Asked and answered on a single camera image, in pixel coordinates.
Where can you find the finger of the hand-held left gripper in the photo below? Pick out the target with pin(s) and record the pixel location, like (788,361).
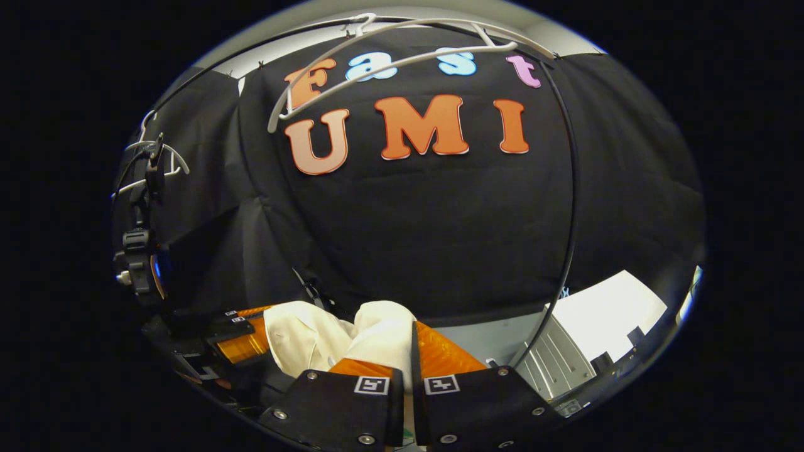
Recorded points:
(242,348)
(251,311)

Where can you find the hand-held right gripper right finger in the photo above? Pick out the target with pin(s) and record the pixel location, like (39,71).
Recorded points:
(477,408)

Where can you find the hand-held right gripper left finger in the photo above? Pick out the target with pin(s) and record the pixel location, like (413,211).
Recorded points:
(339,408)

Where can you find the cream jacket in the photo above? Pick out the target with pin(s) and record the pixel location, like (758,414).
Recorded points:
(377,333)

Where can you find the white small clothes hanger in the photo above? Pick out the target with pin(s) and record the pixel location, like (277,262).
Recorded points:
(139,145)

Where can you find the black clothes rack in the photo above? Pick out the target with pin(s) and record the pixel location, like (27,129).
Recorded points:
(574,207)

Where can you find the white wide-shouldered clothes hanger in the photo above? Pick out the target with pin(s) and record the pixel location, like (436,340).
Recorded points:
(402,63)

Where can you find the grey ribbed metal panel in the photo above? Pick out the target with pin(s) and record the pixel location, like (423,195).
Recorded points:
(553,364)

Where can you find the white board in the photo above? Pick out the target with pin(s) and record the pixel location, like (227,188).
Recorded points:
(615,307)

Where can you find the black backdrop cloth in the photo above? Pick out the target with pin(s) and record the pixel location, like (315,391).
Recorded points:
(440,238)

